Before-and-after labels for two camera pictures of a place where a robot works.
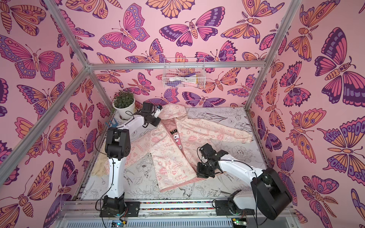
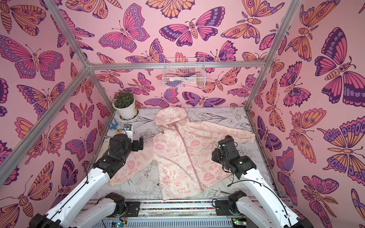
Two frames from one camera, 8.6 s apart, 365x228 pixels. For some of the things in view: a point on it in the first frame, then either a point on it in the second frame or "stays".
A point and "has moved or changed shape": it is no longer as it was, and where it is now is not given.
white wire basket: [187, 72] stays
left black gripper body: [154, 121] to [133, 147]
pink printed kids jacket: [171, 147] has moved or changed shape
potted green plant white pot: [124, 101] stays
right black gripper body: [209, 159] to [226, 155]
